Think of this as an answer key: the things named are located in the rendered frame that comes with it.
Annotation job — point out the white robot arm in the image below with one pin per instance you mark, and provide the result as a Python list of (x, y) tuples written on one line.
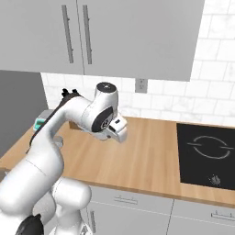
[(42, 171)]

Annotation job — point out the grey wall socket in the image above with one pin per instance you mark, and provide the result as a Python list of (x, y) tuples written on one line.
[(141, 85)]

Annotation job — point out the dark grey fridge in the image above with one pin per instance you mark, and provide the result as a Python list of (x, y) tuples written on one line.
[(18, 107)]

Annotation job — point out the wide grey wall cupboard door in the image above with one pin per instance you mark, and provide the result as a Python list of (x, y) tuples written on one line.
[(140, 36)]

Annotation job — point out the grey drawer front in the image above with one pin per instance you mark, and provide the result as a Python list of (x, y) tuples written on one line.
[(195, 212), (147, 199)]

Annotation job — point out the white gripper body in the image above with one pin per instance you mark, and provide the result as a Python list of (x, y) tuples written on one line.
[(121, 133)]

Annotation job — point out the teal and grey kitchen scale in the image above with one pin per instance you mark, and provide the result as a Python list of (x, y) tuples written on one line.
[(39, 123)]

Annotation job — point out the grey base cupboard door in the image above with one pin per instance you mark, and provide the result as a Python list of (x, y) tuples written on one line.
[(199, 228), (131, 221)]

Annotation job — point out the black hob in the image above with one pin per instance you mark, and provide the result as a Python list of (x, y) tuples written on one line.
[(208, 156)]

